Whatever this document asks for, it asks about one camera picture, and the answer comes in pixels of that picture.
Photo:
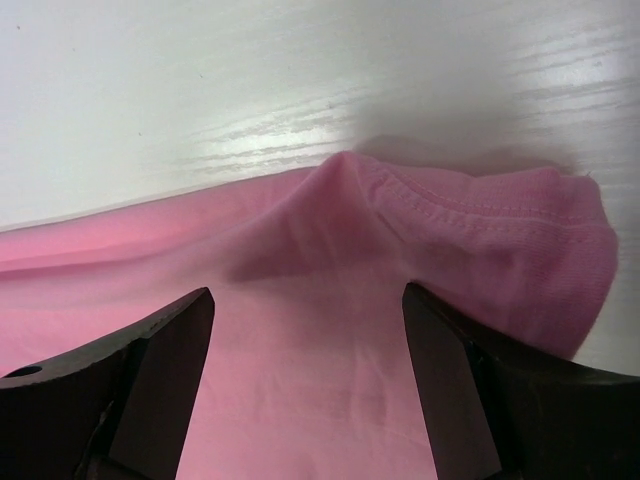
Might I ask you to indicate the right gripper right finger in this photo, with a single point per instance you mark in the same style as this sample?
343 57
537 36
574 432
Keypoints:
495 408

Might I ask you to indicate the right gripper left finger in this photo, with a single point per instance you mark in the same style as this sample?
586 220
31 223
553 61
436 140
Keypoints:
118 407

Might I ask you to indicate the pink t shirt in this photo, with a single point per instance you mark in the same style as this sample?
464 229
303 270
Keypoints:
308 375

